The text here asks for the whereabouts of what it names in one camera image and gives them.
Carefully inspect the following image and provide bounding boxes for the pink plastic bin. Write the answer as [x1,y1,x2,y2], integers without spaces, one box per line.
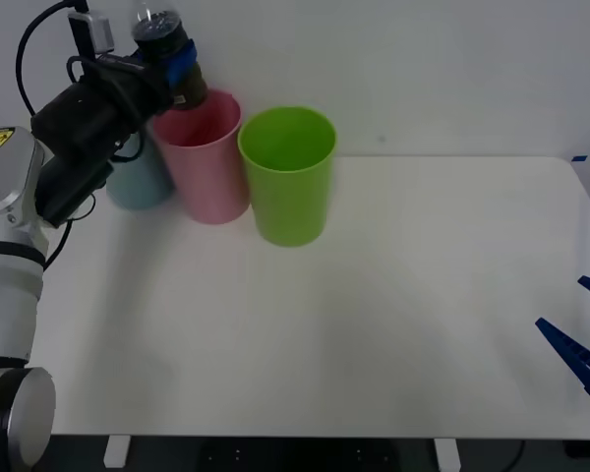
[150,88,251,226]

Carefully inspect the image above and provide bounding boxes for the pale blue plastic bin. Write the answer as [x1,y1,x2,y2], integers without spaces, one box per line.
[105,132,176,212]

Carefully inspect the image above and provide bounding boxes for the white table leg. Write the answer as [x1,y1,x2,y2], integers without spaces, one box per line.
[434,438,461,472]
[102,435,131,469]

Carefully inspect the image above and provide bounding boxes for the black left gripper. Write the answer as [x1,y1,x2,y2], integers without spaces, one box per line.
[31,40,199,162]

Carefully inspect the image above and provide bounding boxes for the green plastic bin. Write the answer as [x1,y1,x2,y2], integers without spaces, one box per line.
[237,105,337,248]

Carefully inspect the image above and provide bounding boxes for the dark drink plastic bottle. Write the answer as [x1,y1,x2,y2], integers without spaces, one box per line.
[130,0,210,112]

